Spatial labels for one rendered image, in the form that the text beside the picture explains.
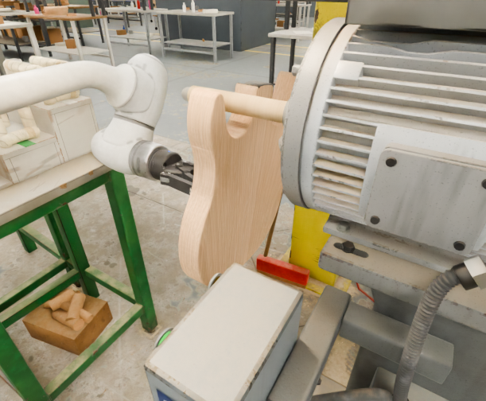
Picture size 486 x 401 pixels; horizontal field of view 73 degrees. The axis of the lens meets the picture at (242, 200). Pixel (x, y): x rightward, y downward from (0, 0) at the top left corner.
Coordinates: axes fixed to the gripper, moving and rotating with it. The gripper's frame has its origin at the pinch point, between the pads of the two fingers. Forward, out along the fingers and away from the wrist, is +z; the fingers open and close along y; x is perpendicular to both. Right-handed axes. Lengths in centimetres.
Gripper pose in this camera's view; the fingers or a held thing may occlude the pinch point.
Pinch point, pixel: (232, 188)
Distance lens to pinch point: 69.7
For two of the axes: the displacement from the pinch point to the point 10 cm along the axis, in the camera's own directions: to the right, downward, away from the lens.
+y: -5.1, 3.3, -7.9
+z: 8.5, 3.0, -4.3
